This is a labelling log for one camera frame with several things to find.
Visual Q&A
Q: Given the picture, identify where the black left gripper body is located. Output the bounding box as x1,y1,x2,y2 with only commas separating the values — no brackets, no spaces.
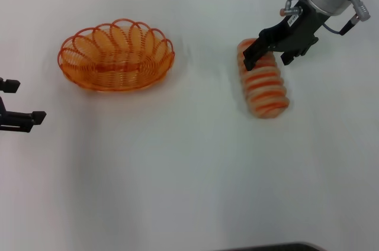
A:
0,96,7,129

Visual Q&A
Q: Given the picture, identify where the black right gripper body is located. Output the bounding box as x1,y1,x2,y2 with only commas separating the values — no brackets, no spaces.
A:
258,0,330,55

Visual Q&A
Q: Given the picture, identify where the orange and white ridged bread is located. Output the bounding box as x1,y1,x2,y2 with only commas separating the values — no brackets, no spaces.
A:
236,37,291,120

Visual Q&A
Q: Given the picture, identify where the orange wire basket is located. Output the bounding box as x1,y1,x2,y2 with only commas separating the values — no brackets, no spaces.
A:
57,18,176,94

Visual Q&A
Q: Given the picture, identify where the dark rounded robot base edge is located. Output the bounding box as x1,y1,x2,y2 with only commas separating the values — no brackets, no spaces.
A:
213,242,323,251

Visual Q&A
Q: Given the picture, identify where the silver plug with black elbow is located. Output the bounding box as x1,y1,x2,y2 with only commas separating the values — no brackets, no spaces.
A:
340,0,372,36

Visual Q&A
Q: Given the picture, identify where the silver cable plug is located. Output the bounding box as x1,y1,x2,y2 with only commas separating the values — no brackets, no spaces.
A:
279,0,303,17

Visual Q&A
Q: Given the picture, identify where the thin grey cable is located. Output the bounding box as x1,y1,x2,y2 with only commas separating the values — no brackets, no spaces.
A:
322,22,347,37

